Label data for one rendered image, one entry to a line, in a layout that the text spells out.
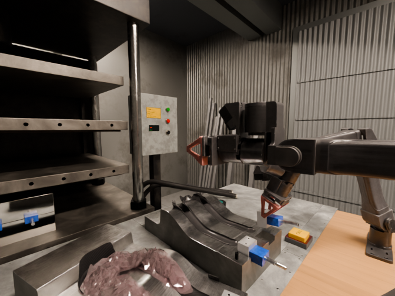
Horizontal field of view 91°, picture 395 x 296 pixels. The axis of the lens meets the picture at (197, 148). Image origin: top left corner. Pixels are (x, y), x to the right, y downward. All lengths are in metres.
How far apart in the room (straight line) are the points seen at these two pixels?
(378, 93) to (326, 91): 0.44
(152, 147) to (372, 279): 1.16
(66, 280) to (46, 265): 0.07
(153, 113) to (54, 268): 0.96
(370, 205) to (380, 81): 1.85
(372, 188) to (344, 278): 0.32
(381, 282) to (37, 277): 0.92
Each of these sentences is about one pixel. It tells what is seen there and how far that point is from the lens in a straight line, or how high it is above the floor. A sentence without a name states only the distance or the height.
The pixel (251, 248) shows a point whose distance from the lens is 0.65.
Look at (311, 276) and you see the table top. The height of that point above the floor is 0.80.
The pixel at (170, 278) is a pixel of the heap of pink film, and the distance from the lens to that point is 0.56.
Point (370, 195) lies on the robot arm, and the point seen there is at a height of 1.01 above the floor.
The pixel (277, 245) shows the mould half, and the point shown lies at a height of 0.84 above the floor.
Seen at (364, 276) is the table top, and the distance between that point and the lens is 0.88.
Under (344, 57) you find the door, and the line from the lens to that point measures 2.74.
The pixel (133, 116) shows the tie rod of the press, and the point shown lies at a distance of 1.13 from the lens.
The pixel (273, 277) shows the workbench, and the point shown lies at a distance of 0.74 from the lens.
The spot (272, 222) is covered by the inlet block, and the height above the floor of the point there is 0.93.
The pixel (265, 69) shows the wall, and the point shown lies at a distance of 3.04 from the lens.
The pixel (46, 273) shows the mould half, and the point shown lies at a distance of 0.64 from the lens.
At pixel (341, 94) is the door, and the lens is 2.66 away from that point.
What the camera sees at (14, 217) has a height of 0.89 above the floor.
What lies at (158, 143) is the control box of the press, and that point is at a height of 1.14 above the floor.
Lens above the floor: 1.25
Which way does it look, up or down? 6 degrees down
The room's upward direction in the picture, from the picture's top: straight up
